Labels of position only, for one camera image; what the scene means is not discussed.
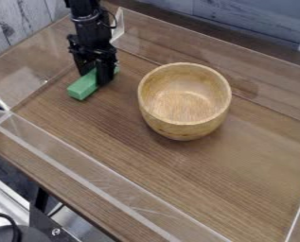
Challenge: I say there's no black table leg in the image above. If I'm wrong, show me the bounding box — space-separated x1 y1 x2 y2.
35 188 50 213

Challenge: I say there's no clear acrylic enclosure wall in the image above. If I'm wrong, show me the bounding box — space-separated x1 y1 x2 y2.
0 9 300 242

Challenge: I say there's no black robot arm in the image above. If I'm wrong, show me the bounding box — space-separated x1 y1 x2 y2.
65 0 118 86

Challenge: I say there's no light wooden bowl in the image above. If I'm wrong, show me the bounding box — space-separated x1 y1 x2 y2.
137 62 232 141

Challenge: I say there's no green rectangular block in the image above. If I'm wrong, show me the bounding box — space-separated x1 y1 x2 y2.
66 65 121 101

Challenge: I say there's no black metal bracket with screw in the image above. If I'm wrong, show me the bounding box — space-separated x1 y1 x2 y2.
30 206 81 242

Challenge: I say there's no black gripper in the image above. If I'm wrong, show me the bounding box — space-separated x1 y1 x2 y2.
67 17 117 86

